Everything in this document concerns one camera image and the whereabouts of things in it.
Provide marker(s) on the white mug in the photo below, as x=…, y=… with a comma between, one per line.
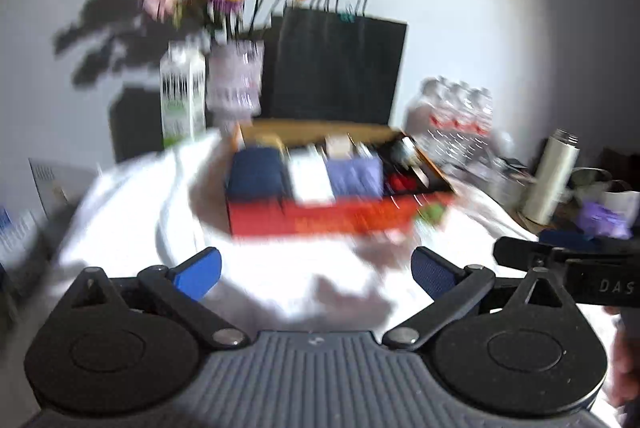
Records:
x=625, y=204

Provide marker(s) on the red cardboard box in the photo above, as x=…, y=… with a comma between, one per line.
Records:
x=347, y=215

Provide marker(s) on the black paper bag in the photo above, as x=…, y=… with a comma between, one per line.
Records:
x=320, y=68

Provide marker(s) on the black items in box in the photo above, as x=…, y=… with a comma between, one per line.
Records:
x=406, y=157

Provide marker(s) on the purple plastic device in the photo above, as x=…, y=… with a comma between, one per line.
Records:
x=597, y=220

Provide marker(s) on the teal binder clip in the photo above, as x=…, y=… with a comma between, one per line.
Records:
x=348, y=17

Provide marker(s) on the pack of water bottles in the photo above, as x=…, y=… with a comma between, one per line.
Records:
x=451, y=121

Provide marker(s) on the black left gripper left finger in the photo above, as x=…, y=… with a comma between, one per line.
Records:
x=177, y=293

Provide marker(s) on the person's right hand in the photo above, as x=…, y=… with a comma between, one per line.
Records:
x=624, y=378

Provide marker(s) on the white towel cloth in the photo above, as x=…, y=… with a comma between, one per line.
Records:
x=315, y=305

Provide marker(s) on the purple wrapped flower vase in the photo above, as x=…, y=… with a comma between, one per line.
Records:
x=234, y=82

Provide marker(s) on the white packet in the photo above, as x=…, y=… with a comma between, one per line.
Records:
x=309, y=179

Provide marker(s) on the lavender cloth pouch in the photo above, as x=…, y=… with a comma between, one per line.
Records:
x=360, y=177

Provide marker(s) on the red small object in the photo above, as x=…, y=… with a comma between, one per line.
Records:
x=401, y=184

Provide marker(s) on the white green milk carton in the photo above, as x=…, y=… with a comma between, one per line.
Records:
x=182, y=93

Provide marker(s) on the cream thermos bottle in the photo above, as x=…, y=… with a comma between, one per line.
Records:
x=556, y=165

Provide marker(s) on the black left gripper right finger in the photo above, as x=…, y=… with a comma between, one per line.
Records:
x=455, y=293

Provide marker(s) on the white box at left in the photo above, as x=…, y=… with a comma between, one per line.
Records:
x=60, y=185

